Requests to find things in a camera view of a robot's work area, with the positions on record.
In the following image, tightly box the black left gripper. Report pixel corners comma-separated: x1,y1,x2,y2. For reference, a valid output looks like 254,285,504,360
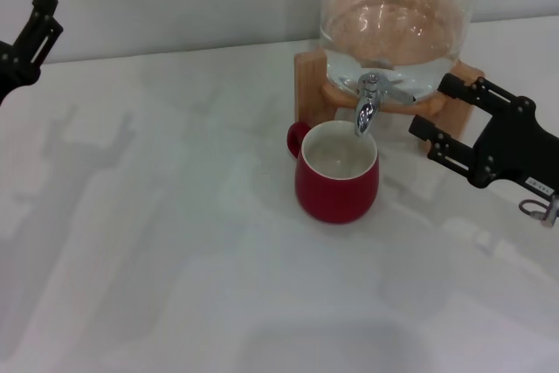
0,0,65,106

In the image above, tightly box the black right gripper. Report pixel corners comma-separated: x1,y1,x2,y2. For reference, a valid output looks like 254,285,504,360
408,73,559,194

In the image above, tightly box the chrome faucet with lever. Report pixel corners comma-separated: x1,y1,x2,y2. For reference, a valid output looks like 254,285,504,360
353,70,418,137

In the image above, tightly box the red ceramic cup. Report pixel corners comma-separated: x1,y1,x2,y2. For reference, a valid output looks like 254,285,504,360
286,121,380,225

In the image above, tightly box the glass water dispenser jar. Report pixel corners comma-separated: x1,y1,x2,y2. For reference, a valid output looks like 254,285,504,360
317,0,481,99

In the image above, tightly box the wooden dispenser stand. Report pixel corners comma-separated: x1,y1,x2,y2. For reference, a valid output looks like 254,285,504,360
294,50,487,154

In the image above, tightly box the grey right gripper cable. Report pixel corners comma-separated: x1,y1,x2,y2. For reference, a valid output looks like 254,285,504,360
518,196,559,228

